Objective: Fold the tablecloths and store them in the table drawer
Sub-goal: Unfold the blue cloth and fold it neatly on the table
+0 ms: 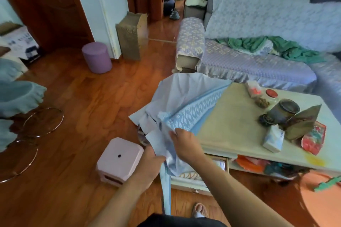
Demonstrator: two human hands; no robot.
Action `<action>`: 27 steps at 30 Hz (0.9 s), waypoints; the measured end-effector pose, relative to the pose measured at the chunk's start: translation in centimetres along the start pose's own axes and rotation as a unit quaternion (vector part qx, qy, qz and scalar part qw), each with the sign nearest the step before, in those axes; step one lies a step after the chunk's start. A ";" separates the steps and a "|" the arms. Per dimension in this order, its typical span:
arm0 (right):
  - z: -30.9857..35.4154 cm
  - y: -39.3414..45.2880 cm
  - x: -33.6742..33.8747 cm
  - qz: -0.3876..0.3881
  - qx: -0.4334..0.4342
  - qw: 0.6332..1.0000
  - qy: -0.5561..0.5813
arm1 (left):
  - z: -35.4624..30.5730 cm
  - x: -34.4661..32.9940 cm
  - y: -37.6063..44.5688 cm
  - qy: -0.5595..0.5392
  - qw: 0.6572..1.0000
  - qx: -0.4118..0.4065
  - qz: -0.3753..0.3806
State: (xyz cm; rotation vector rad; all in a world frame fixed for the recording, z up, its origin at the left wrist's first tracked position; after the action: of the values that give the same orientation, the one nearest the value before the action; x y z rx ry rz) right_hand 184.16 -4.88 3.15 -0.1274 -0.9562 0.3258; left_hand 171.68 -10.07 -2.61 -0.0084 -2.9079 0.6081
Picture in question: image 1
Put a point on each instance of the person's left hand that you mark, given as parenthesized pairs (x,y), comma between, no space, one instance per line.
(147,167)

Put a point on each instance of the person's right hand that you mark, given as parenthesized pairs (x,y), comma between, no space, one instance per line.
(187,145)

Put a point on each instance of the wooden drawer white front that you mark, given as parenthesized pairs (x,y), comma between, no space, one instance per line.
(186,185)

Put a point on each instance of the blue patterned cloth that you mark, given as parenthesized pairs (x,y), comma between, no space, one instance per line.
(186,96)

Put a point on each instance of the white blue tissue pack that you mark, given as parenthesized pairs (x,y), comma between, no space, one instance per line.
(273,140)

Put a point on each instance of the white red tissue pack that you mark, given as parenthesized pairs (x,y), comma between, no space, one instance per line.
(253,89)

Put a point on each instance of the red lid glass jar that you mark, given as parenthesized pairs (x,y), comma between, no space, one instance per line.
(271,93)

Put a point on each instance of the person's left forearm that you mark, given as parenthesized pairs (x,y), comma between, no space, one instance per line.
(120,205)

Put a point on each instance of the person's right forearm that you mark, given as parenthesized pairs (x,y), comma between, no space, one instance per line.
(234,197)

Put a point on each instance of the person's black trousers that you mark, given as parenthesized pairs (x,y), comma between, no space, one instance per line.
(181,221)

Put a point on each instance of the pink plastic stool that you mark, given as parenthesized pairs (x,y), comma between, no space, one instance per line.
(120,160)

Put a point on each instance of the cream marble table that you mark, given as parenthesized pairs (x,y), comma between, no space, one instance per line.
(234,128)

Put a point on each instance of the orange plastic basin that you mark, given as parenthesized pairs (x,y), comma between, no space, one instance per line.
(250,165)

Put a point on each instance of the white slipper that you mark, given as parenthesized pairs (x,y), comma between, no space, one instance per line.
(199,211)

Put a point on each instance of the dark patterned canister lid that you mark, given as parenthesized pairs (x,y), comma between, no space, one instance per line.
(265,120)

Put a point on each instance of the grey open canister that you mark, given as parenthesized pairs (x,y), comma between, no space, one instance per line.
(279,113)

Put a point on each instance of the brown paper tea bag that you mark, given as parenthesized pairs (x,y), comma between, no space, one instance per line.
(303,125)

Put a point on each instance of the purple cylindrical stool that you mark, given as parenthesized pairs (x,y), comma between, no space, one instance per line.
(97,58)

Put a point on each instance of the olive brown perforated box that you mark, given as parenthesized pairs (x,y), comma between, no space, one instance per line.
(130,38)

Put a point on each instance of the red snack packet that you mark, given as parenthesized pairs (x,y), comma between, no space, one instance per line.
(314,139)

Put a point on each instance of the small green ornament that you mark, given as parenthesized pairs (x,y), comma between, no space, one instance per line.
(174,15)

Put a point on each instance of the grey side stool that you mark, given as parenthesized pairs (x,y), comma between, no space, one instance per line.
(194,12)

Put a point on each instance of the dark round basket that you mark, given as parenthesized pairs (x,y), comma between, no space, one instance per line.
(169,7)

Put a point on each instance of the green blanket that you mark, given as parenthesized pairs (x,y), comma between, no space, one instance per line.
(293,48)

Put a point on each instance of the green plastic toy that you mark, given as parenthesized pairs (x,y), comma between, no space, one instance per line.
(327,183)

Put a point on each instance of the purple quilted sofa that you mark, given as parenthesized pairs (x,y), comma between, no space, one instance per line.
(253,14)

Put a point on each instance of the white printed appliance box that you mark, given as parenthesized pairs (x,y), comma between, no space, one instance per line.
(24,43)

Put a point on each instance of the dark brown wooden door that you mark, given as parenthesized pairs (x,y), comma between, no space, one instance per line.
(53,3)

